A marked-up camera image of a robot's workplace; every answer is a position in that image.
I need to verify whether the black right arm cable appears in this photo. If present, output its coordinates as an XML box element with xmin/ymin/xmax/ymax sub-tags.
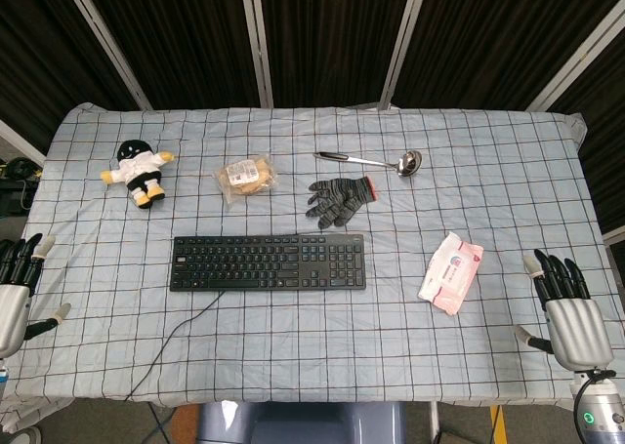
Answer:
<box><xmin>571</xmin><ymin>369</ymin><xmax>618</xmax><ymax>439</ymax></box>

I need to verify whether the black pleated curtain panel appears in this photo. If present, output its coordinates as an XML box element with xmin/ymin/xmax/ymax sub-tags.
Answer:
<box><xmin>257</xmin><ymin>0</ymin><xmax>415</xmax><ymax>109</ymax></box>
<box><xmin>394</xmin><ymin>0</ymin><xmax>625</xmax><ymax>111</ymax></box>
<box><xmin>79</xmin><ymin>0</ymin><xmax>261</xmax><ymax>111</ymax></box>
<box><xmin>545</xmin><ymin>32</ymin><xmax>625</xmax><ymax>236</ymax></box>
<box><xmin>0</xmin><ymin>0</ymin><xmax>144</xmax><ymax>143</ymax></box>

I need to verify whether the black computer keyboard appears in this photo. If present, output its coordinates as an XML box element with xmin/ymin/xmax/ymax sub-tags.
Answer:
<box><xmin>169</xmin><ymin>232</ymin><xmax>367</xmax><ymax>294</ymax></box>

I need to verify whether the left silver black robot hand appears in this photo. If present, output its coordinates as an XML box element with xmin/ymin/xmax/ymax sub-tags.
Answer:
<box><xmin>0</xmin><ymin>232</ymin><xmax>72</xmax><ymax>360</ymax></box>

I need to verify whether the white metal table leg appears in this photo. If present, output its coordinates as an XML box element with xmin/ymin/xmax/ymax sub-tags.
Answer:
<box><xmin>428</xmin><ymin>401</ymin><xmax>441</xmax><ymax>444</ymax></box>

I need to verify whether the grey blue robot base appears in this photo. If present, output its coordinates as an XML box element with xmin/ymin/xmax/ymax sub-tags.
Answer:
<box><xmin>196</xmin><ymin>400</ymin><xmax>407</xmax><ymax>444</ymax></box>

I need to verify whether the yellow floor tape strip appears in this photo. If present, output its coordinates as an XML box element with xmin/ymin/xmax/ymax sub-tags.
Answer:
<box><xmin>488</xmin><ymin>404</ymin><xmax>510</xmax><ymax>444</ymax></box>

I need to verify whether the bagged bread in clear wrap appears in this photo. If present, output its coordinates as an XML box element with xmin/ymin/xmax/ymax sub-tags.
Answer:
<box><xmin>213</xmin><ymin>153</ymin><xmax>279</xmax><ymax>204</ymax></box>

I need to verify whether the pink white wet wipes pack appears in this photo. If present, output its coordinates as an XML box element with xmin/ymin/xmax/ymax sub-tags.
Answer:
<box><xmin>417</xmin><ymin>230</ymin><xmax>485</xmax><ymax>317</ymax></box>

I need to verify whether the dark equipment with cables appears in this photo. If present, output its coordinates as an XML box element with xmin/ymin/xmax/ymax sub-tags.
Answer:
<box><xmin>0</xmin><ymin>154</ymin><xmax>46</xmax><ymax>217</ymax></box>

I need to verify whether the black keyboard cable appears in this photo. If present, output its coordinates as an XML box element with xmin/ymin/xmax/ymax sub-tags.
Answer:
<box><xmin>123</xmin><ymin>290</ymin><xmax>229</xmax><ymax>403</ymax></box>

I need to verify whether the black white plush doll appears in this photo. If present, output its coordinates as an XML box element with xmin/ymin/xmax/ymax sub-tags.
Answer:
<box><xmin>100</xmin><ymin>139</ymin><xmax>178</xmax><ymax>208</ymax></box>

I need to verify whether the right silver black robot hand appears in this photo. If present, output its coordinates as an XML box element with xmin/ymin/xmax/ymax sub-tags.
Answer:
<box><xmin>514</xmin><ymin>248</ymin><xmax>614</xmax><ymax>371</ymax></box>

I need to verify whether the stainless steel ladle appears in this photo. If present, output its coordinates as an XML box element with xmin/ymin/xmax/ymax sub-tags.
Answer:
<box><xmin>312</xmin><ymin>148</ymin><xmax>424</xmax><ymax>179</ymax></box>

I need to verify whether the grey knit work glove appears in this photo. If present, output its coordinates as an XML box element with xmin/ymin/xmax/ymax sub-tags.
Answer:
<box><xmin>305</xmin><ymin>176</ymin><xmax>381</xmax><ymax>231</ymax></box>

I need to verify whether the white partition frame post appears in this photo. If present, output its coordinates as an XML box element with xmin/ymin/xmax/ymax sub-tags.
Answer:
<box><xmin>58</xmin><ymin>0</ymin><xmax>154</xmax><ymax>111</ymax></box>
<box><xmin>237</xmin><ymin>0</ymin><xmax>275</xmax><ymax>110</ymax></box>
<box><xmin>523</xmin><ymin>0</ymin><xmax>625</xmax><ymax>113</ymax></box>
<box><xmin>378</xmin><ymin>0</ymin><xmax>432</xmax><ymax>111</ymax></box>

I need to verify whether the blue checkered tablecloth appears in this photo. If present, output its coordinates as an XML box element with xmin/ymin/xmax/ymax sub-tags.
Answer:
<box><xmin>0</xmin><ymin>101</ymin><xmax>625</xmax><ymax>412</ymax></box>

